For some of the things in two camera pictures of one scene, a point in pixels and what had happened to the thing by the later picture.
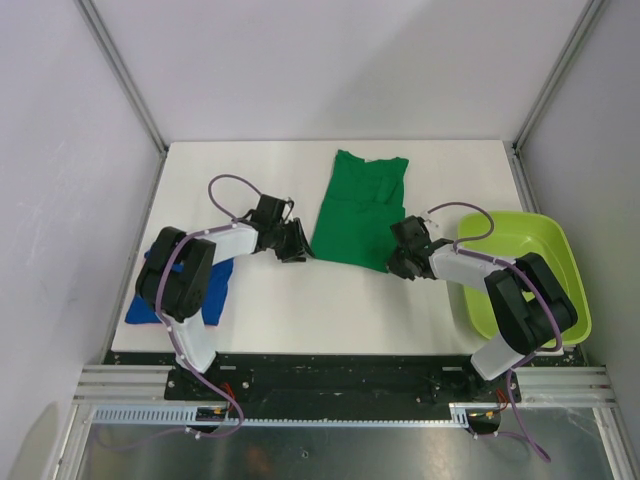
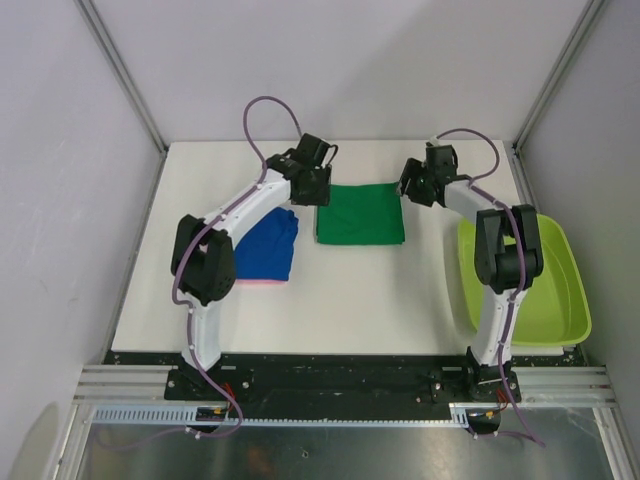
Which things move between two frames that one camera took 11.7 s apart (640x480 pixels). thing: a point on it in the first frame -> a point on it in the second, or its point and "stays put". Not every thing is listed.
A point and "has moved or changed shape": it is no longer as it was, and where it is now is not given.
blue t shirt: [141, 313] -> [265, 251]
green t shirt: [363, 212] has moved or changed shape
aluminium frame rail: [539, 386] stays put
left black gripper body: [288, 241] -> [318, 193]
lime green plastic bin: [508, 235] stays put
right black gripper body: [398, 263] -> [419, 187]
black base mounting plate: [340, 378] stays put
